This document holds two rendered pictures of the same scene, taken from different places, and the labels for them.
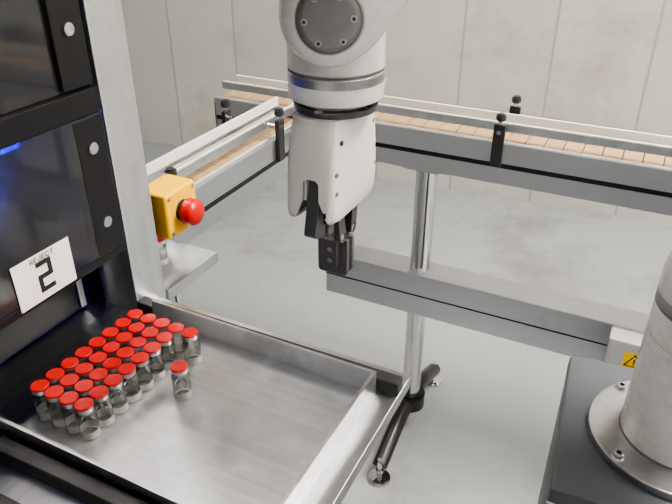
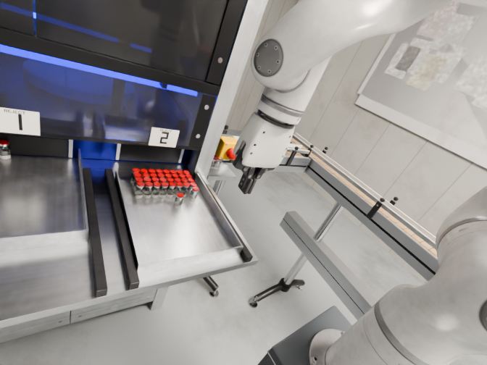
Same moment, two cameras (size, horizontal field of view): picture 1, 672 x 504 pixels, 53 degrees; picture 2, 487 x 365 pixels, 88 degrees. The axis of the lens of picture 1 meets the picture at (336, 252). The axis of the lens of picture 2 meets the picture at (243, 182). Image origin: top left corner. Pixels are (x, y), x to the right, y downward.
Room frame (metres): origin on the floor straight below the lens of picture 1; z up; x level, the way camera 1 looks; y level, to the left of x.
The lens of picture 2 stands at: (0.13, -0.17, 1.36)
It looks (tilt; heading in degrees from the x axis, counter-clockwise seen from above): 28 degrees down; 21
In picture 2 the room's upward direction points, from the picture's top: 24 degrees clockwise
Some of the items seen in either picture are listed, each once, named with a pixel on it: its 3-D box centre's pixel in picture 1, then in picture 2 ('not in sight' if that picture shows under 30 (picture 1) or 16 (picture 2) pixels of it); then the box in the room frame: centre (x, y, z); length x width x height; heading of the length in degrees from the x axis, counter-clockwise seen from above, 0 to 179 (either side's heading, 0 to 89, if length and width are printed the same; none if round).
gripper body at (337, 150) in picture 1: (336, 150); (266, 139); (0.58, 0.00, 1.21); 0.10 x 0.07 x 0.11; 154
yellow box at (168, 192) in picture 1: (164, 205); (226, 147); (0.91, 0.26, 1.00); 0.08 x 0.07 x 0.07; 64
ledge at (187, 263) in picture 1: (159, 265); (215, 168); (0.94, 0.29, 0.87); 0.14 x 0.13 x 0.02; 64
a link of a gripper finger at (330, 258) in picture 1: (328, 247); (243, 177); (0.57, 0.01, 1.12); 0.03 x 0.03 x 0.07; 64
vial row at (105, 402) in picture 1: (136, 377); (167, 190); (0.62, 0.24, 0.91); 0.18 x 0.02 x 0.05; 153
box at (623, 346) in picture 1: (635, 355); not in sight; (1.17, -0.66, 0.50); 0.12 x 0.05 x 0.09; 64
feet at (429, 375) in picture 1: (409, 408); (282, 288); (1.46, -0.21, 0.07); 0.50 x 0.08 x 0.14; 154
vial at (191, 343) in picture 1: (191, 346); (193, 194); (0.68, 0.18, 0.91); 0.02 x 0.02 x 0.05
